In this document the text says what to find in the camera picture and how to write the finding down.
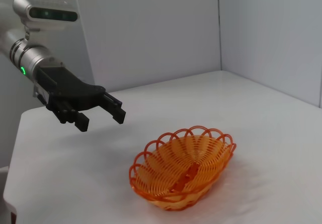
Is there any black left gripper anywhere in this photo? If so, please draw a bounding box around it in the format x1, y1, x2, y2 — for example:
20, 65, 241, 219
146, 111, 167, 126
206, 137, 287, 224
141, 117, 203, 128
32, 66, 127, 132

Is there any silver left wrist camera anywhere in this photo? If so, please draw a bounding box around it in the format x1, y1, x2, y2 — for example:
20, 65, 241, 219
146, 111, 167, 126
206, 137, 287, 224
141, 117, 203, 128
13, 0, 79, 41

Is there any orange woven plastic basket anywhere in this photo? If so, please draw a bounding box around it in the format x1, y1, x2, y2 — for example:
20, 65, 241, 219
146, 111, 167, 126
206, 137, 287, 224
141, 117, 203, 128
129, 125, 237, 205

